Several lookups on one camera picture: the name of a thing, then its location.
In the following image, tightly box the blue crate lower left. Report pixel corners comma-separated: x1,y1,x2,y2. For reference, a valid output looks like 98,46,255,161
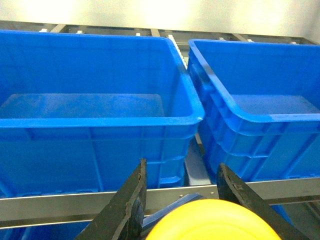
0,221,90,240

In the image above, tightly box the blue plastic crate right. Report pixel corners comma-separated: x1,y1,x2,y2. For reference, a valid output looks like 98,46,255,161
187,39,320,182

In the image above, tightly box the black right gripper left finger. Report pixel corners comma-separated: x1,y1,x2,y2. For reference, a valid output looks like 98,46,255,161
75,158,147,240

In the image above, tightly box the yellow mushroom push button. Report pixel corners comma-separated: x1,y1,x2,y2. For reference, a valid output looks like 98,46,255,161
146,199,280,240

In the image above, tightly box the blue plastic crate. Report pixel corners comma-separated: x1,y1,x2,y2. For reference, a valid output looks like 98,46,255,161
0,30,204,198
187,39,320,182

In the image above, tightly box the blue plastic crate centre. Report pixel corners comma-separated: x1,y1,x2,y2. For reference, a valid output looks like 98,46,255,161
0,30,204,198

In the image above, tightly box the metal roller rack frame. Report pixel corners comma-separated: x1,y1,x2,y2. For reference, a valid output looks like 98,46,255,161
0,20,320,229

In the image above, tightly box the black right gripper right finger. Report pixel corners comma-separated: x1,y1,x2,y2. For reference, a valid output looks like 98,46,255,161
216,163,308,240

